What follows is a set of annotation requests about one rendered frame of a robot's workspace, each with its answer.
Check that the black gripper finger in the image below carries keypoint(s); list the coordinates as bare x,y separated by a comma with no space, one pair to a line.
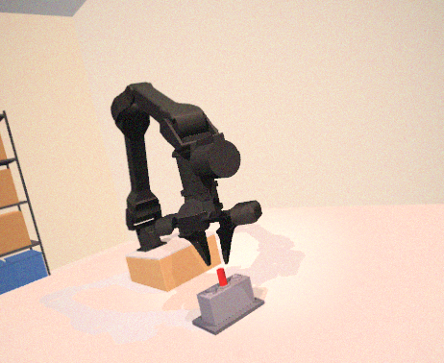
199,241
225,236

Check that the red peg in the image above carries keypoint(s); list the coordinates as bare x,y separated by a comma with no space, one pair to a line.
221,277

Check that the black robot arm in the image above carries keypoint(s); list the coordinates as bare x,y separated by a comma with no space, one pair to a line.
200,150

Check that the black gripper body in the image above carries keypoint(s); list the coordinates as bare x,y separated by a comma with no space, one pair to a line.
241,214

